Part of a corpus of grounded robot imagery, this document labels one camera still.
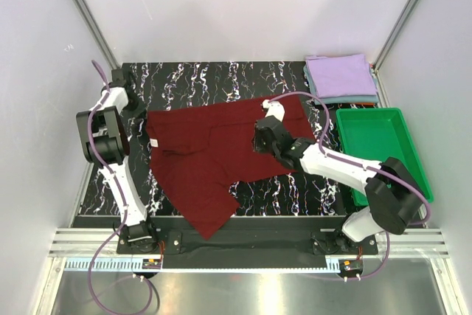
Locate dark red t shirt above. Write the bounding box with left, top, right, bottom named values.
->
left=145, top=97, right=316, bottom=241

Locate right aluminium frame post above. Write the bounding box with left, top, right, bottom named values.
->
left=370, top=0, right=443, bottom=71

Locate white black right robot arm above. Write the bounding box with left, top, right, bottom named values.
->
left=253, top=115, right=431, bottom=254

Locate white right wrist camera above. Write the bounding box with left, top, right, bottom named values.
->
left=262, top=100, right=285, bottom=122

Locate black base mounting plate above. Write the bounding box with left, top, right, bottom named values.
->
left=117, top=215, right=378, bottom=270

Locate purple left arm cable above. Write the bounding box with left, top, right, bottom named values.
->
left=86, top=60, right=160, bottom=315

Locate folded grey blue t shirt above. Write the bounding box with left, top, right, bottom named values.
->
left=302, top=66, right=380, bottom=106

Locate folded lavender t shirt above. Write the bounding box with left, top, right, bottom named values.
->
left=305, top=54, right=377, bottom=98

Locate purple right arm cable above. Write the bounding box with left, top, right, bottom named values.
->
left=267, top=91, right=434, bottom=281

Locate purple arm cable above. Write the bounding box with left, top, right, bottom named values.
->
left=267, top=91, right=434, bottom=281
left=86, top=60, right=160, bottom=315

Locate white slotted cable duct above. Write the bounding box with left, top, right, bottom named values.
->
left=65, top=257, right=341, bottom=274

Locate aluminium frame post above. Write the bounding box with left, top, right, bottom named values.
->
left=72, top=0, right=121, bottom=69
left=370, top=0, right=443, bottom=71

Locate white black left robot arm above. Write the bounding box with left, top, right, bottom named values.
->
left=76, top=60, right=159, bottom=255

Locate green plastic tray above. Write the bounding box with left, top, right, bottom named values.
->
left=336, top=108, right=434, bottom=203

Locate left aluminium frame post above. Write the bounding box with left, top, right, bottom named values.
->
left=72, top=0, right=121, bottom=69

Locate aluminium front rail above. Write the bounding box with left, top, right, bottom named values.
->
left=48, top=228, right=449, bottom=258

